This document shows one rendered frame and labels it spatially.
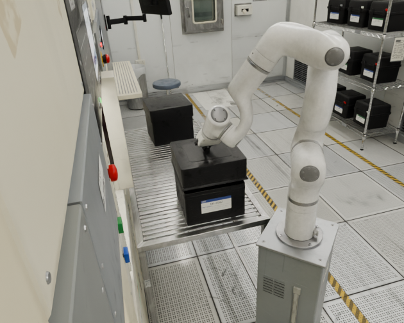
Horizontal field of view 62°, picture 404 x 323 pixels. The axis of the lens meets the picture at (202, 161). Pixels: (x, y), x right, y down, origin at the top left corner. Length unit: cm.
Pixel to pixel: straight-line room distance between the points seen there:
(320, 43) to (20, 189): 96
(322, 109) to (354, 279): 149
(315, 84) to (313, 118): 11
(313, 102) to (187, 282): 153
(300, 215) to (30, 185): 122
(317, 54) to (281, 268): 86
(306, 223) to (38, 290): 125
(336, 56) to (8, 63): 93
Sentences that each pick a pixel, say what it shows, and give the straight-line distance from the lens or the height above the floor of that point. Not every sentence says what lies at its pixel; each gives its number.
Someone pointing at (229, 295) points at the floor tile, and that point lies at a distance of 224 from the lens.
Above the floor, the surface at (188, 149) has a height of 106.
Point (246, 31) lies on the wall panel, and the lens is 598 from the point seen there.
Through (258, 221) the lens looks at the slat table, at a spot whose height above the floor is 76.
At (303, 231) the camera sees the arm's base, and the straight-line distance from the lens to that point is 143.
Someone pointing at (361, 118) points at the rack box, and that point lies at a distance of 411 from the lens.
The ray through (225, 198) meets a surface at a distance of 149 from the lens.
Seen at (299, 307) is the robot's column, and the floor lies 48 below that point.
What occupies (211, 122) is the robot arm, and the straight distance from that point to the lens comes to 118.
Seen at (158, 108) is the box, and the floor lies 101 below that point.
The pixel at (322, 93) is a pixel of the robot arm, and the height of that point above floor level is 138.
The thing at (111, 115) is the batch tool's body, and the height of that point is 124.
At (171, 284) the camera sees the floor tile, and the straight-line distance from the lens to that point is 232.
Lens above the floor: 173
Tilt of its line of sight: 29 degrees down
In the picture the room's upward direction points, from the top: 4 degrees counter-clockwise
